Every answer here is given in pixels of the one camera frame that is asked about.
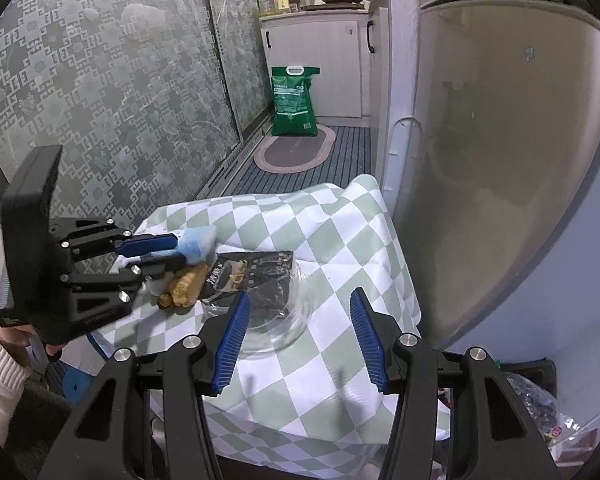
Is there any oval pink grey mat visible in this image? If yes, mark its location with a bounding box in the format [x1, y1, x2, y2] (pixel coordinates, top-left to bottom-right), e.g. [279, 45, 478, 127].
[252, 125, 337, 175]

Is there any clear plastic bag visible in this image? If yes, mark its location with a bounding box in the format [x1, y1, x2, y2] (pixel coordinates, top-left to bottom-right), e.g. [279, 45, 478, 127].
[502, 372, 588, 443]

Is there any striped grey floor mat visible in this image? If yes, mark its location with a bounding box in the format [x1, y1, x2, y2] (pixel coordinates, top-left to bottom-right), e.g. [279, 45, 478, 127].
[200, 125, 373, 201]

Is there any green white checkered tablecloth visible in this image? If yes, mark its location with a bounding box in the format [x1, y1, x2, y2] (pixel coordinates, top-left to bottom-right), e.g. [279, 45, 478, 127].
[87, 174, 423, 461]

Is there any blue white tissue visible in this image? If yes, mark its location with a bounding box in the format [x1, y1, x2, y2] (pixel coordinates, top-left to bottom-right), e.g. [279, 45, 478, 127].
[176, 225, 219, 266]

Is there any patterned glass sliding door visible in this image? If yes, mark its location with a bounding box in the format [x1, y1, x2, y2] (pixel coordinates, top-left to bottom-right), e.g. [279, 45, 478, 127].
[202, 0, 277, 137]
[0, 0, 242, 211]

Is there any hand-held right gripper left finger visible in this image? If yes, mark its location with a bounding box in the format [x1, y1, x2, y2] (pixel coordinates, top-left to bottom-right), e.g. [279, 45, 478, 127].
[37, 290, 253, 480]

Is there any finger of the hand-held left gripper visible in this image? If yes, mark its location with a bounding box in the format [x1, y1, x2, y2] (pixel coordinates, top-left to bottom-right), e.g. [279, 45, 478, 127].
[61, 254, 187, 337]
[50, 217, 180, 261]

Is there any clear glass bowl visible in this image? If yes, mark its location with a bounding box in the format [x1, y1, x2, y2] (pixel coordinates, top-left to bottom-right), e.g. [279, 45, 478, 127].
[200, 260, 313, 361]

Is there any green rice bag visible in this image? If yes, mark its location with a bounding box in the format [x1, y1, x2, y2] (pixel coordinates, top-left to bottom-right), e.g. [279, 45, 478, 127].
[271, 65, 321, 137]

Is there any black snack packet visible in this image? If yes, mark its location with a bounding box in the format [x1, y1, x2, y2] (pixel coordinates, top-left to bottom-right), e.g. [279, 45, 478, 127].
[200, 250, 296, 322]

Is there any white kitchen cabinet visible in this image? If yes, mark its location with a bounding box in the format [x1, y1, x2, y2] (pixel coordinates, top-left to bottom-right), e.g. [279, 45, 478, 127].
[259, 12, 376, 118]

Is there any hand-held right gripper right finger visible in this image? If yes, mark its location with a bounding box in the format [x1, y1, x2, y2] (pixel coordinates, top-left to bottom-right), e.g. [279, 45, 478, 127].
[349, 288, 563, 480]

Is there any person's left hand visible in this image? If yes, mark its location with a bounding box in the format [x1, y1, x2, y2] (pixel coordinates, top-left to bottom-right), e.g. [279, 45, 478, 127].
[0, 307, 65, 362]

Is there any tall white cabinet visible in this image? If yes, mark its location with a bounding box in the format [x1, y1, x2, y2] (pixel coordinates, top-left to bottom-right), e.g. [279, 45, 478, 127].
[367, 0, 398, 193]

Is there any grey fridge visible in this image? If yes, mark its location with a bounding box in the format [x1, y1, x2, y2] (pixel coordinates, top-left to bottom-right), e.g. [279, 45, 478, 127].
[390, 0, 600, 361]

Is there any person's dark clothing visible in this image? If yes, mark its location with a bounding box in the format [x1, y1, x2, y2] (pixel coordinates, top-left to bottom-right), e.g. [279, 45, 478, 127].
[0, 377, 86, 480]

